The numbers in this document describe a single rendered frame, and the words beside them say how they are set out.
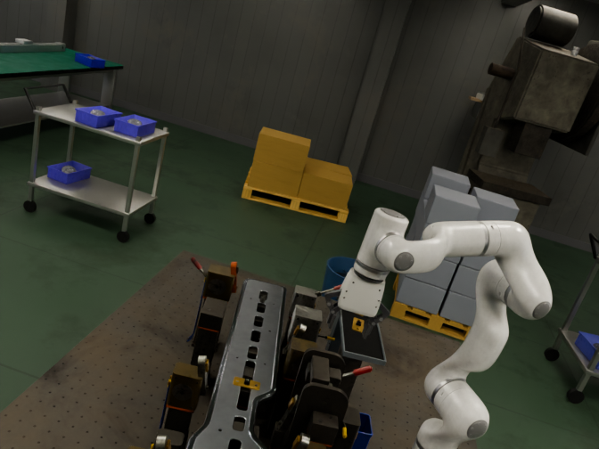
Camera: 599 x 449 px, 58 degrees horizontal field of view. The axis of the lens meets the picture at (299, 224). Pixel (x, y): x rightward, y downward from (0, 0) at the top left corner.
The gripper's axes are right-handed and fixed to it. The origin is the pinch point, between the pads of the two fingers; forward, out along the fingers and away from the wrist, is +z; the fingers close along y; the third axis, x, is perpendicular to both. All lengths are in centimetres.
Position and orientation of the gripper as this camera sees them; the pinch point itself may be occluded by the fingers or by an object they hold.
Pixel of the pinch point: (348, 327)
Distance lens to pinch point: 138.7
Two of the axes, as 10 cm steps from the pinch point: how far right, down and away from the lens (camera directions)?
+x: -0.1, 3.2, -9.5
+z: -3.0, 9.0, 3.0
